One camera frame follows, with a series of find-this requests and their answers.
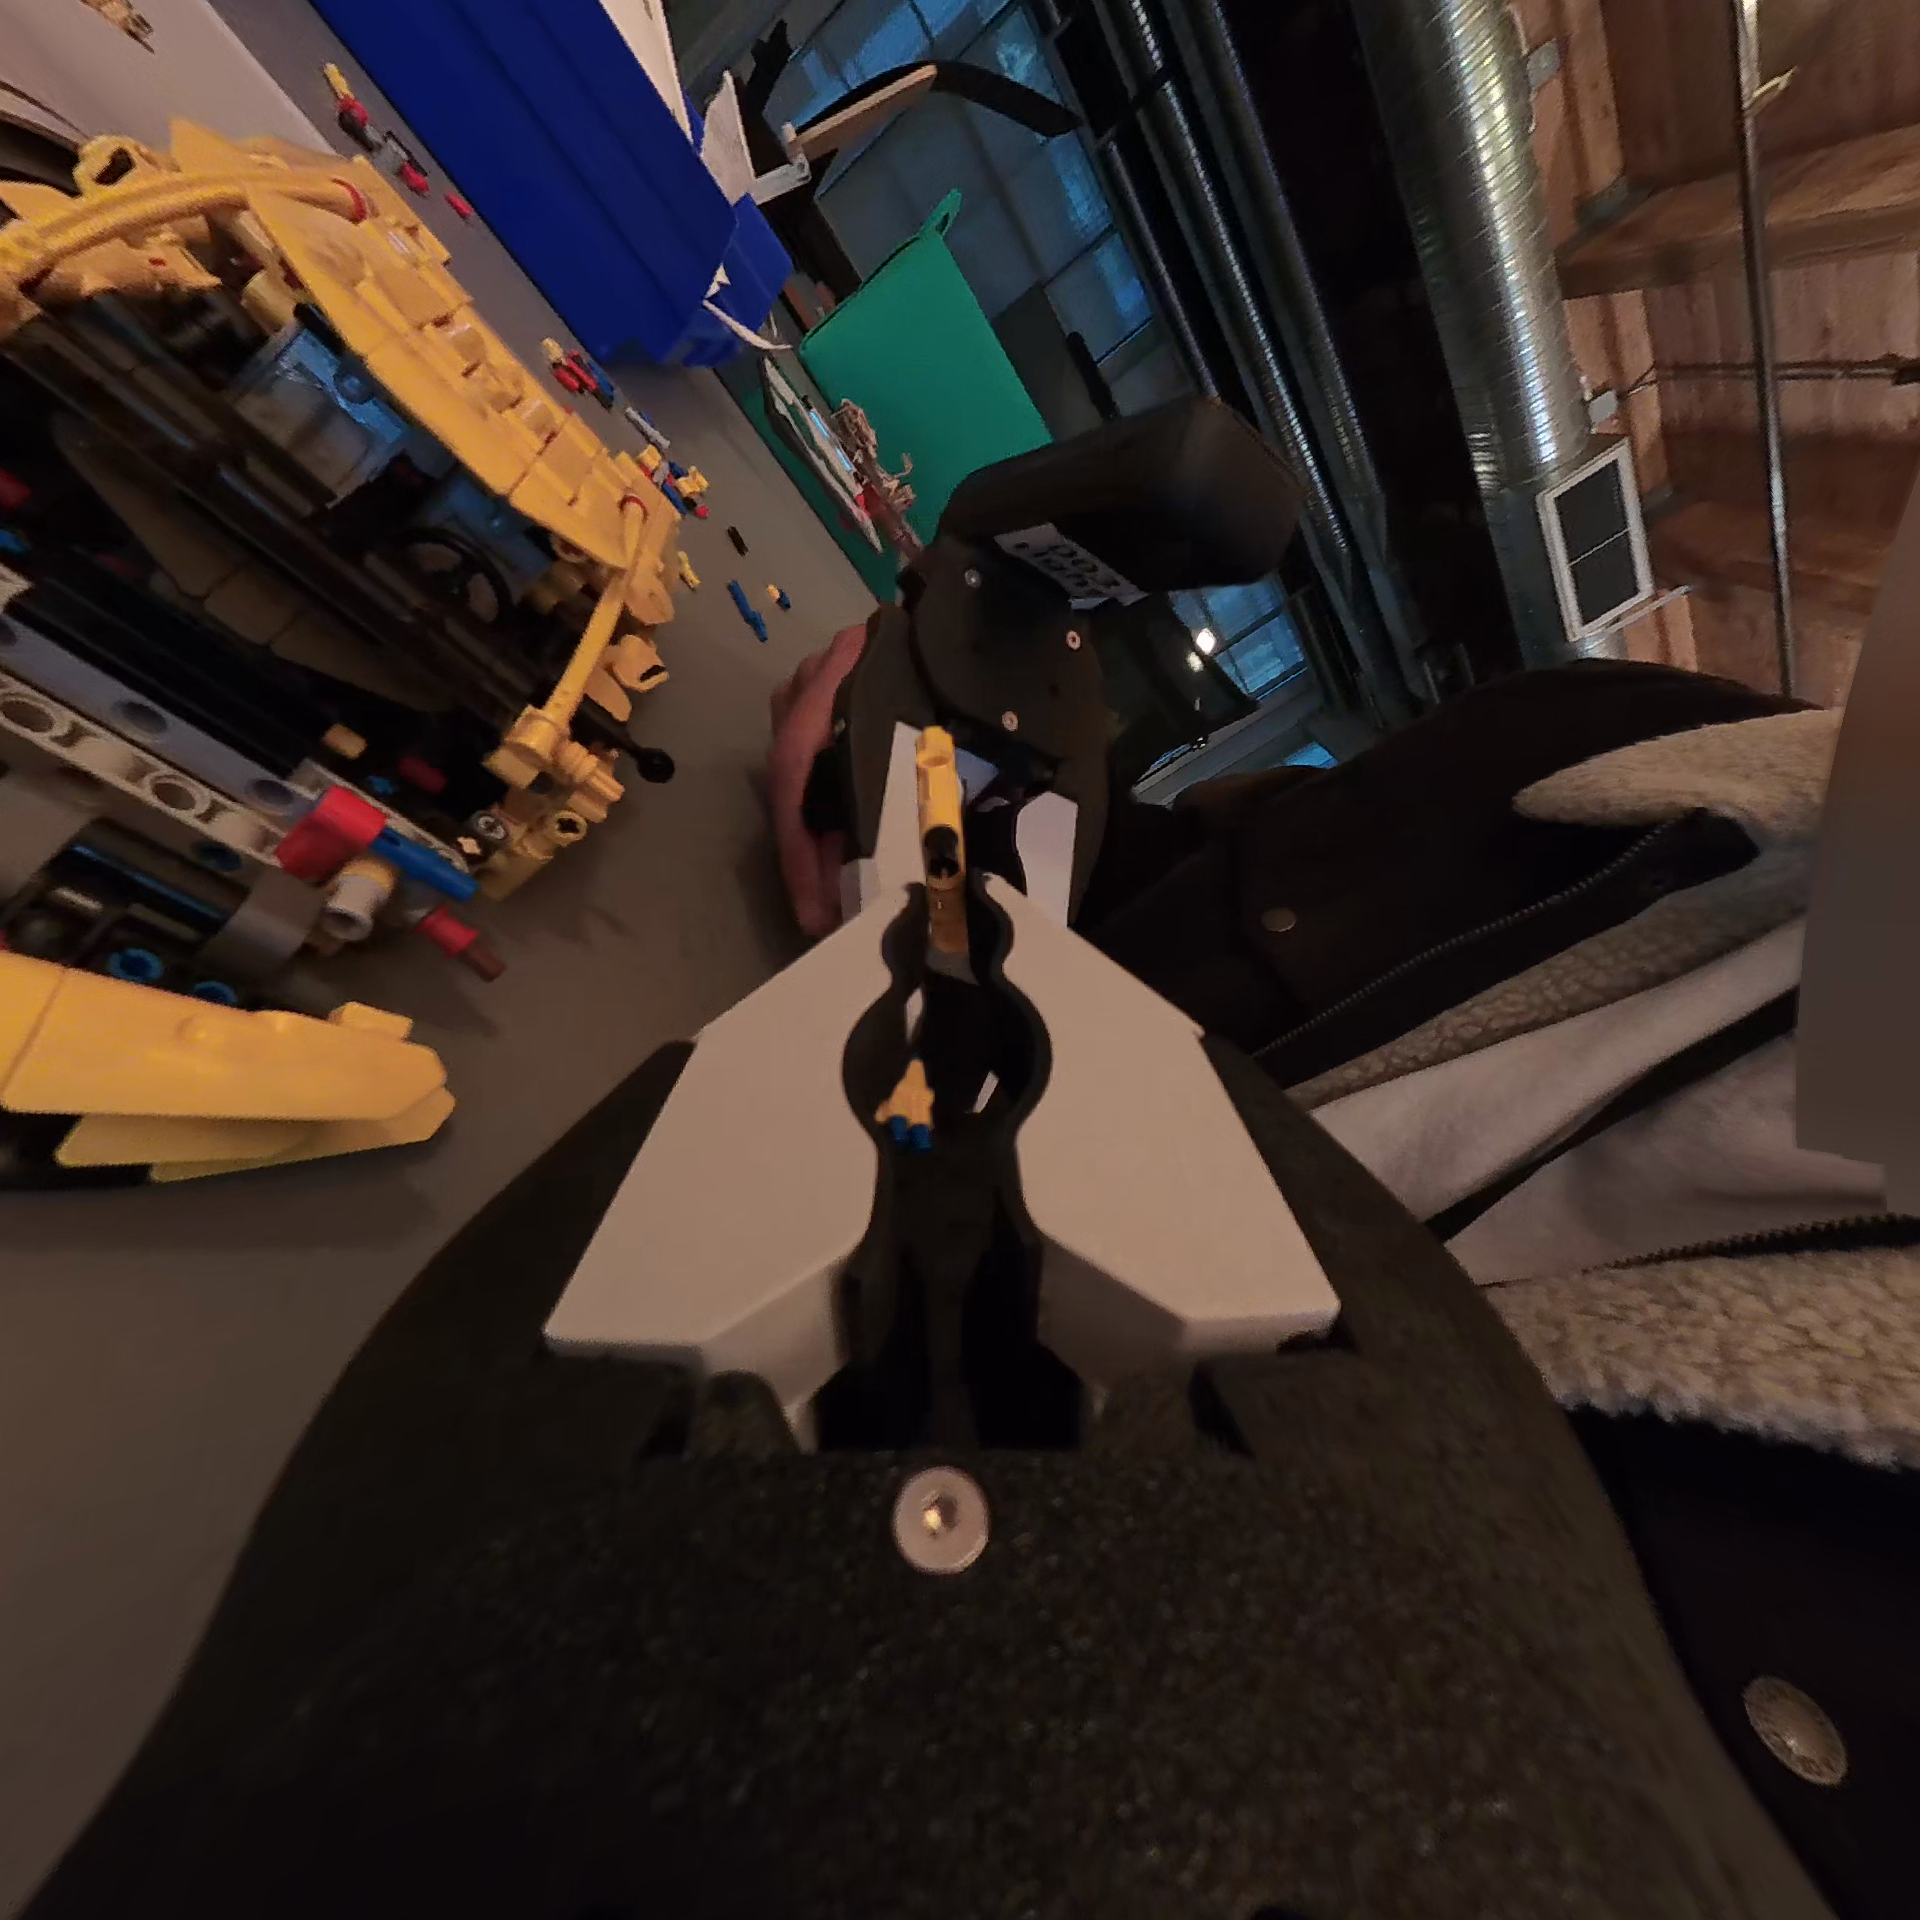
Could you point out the crumpled white paper wrappers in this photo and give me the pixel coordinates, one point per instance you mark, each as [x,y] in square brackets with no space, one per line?
[724,143]

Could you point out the grey desk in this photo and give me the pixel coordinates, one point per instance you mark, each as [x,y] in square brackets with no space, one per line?
[227,1352]

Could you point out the yellow toy brick car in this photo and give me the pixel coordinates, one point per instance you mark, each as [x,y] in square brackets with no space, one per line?
[419,316]

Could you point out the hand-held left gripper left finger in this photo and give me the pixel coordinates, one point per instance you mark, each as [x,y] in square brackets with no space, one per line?
[721,1186]

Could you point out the person's right forearm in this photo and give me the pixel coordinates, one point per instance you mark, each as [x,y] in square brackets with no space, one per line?
[1425,839]

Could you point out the small wooden model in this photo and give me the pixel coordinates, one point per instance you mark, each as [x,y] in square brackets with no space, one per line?
[871,458]

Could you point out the white instruction booklet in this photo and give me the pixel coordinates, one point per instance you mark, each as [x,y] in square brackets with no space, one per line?
[180,60]

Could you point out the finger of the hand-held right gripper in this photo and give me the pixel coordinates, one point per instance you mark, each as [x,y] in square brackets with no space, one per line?
[1049,848]
[885,839]

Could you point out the scattered small coloured bricks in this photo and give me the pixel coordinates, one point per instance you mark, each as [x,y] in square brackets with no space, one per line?
[746,598]

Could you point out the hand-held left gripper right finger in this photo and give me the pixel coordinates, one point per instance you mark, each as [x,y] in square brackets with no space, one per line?
[1171,1186]

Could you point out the silver ventilation duct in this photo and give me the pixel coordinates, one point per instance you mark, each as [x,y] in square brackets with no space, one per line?
[1487,225]

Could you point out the blue plastic bin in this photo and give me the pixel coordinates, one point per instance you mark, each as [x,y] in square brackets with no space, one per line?
[527,119]

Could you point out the white shirt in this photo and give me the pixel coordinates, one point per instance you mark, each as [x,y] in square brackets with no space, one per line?
[1577,1110]

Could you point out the yellow connector brick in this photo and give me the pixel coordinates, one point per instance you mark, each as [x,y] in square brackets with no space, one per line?
[940,780]

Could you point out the person's right hand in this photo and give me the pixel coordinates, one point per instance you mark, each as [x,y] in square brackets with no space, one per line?
[805,719]

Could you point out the green cutting mat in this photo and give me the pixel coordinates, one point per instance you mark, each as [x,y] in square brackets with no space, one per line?
[795,451]

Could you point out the white air vent grille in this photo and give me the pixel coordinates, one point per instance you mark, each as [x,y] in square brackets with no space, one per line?
[1598,539]

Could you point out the yellow brick with blue pins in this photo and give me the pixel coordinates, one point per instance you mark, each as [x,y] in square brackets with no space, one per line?
[909,1103]

